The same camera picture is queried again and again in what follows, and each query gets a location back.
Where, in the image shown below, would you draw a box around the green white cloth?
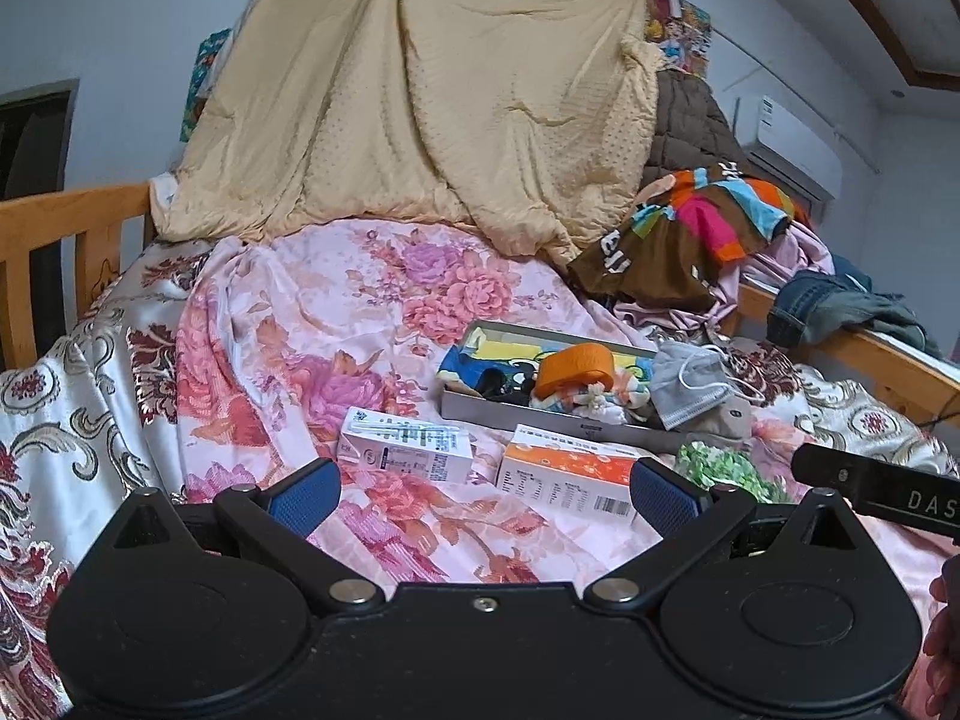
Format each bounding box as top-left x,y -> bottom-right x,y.
674,440 -> 791,504

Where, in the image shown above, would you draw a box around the grey face mask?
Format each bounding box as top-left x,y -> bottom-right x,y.
649,340 -> 765,429

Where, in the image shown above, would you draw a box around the orange white plush toy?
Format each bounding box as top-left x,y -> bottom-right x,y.
532,341 -> 615,400

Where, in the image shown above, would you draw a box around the black blue sock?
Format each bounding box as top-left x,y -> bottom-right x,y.
475,361 -> 537,406

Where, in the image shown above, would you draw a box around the beige printed cap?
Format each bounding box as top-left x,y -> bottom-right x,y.
675,395 -> 752,450

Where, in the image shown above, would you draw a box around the white patterned sock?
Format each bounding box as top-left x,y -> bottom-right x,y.
571,374 -> 654,426

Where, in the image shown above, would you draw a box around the person's right hand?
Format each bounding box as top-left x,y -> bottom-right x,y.
923,554 -> 960,720

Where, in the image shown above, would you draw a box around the orange white medicine box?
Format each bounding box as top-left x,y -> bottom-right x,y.
496,426 -> 656,522

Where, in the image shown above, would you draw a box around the white blue medicine box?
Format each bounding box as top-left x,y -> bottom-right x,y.
337,406 -> 473,483

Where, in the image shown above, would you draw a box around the blue denim jeans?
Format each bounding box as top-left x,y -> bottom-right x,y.
766,270 -> 940,358

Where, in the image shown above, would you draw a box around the white maroon brocade bedspread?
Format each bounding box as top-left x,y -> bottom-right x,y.
2,241 -> 958,718

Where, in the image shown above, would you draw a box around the brown multicolour striped garment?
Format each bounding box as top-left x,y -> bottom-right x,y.
568,161 -> 809,314

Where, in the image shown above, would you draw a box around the light pink cloth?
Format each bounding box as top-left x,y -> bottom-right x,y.
612,221 -> 835,333

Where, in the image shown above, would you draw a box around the dark brown quilted blanket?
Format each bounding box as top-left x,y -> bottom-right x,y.
640,68 -> 758,188

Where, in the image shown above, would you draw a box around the tan yellow quilt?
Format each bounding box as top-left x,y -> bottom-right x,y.
151,0 -> 664,265

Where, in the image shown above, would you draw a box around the white wall air conditioner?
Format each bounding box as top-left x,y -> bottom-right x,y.
732,94 -> 843,221

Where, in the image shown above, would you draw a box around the wooden bed frame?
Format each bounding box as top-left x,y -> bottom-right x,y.
2,182 -> 958,427

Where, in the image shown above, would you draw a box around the blue wall poster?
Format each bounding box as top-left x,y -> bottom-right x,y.
179,28 -> 231,143

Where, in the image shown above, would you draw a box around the cartoon wall poster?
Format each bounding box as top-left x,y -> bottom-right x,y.
644,0 -> 713,80

